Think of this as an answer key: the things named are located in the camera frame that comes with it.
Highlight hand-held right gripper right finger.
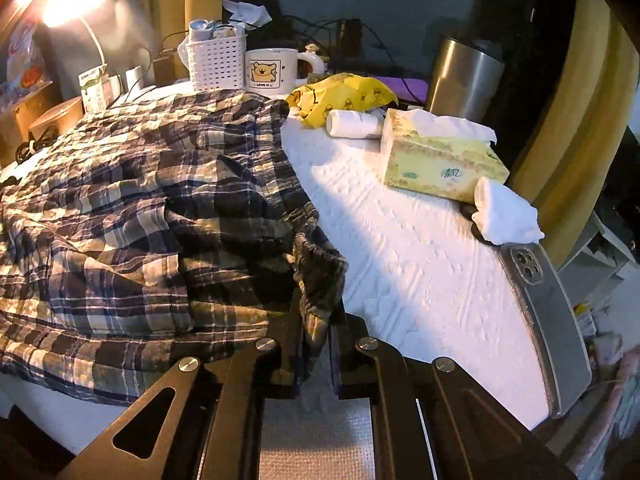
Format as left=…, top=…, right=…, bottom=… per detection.
left=329, top=312, right=576, bottom=480

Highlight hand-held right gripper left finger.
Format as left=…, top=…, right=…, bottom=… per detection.
left=57, top=305, right=307, bottom=480

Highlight plaid flannel shirt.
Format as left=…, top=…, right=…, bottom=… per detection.
left=0, top=91, right=350, bottom=408

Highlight silver smartphone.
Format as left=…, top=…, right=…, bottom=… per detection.
left=495, top=242, right=594, bottom=419

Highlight white folded cloth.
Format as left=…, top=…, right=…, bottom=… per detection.
left=472, top=177, right=546, bottom=246

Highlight yellow tissue box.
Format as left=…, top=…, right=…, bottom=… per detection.
left=380, top=108, right=511, bottom=205

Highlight rolled white cloth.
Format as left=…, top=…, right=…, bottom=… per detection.
left=326, top=109, right=385, bottom=139

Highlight pink patterned cloth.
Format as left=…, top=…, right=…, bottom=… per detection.
left=545, top=330, right=640, bottom=480

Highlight yellow duck print bag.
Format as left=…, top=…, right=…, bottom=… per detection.
left=290, top=73, right=399, bottom=129

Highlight white shelf unit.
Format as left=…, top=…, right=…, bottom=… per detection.
left=555, top=210, right=640, bottom=302

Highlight white bear print mug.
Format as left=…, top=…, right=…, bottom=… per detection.
left=244, top=45, right=324, bottom=95

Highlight stainless steel tumbler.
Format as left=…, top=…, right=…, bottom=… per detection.
left=425, top=35, right=506, bottom=124

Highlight white plastic woven basket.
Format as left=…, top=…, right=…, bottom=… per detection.
left=185, top=35, right=248, bottom=92

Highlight black power adapter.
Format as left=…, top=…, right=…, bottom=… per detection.
left=152, top=55, right=177, bottom=86

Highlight green white carton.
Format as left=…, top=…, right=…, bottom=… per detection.
left=79, top=66, right=112, bottom=114

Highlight crumpled packets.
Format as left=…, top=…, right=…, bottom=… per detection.
left=213, top=22, right=246, bottom=41

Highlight brown cardboard box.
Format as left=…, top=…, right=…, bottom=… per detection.
left=0, top=82, right=84, bottom=166

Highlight white crumpled cloth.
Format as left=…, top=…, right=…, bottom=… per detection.
left=222, top=0, right=274, bottom=29

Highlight colourful snack bag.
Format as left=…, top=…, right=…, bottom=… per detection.
left=0, top=25, right=52, bottom=97

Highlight white desk lamp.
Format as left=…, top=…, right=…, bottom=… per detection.
left=12, top=0, right=110, bottom=81

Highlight coiled black cable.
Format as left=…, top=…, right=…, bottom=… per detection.
left=15, top=127, right=59, bottom=164

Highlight black charger cable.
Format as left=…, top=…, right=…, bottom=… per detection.
left=137, top=46, right=157, bottom=79

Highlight yellow curved frame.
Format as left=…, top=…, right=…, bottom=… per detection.
left=510, top=0, right=640, bottom=222

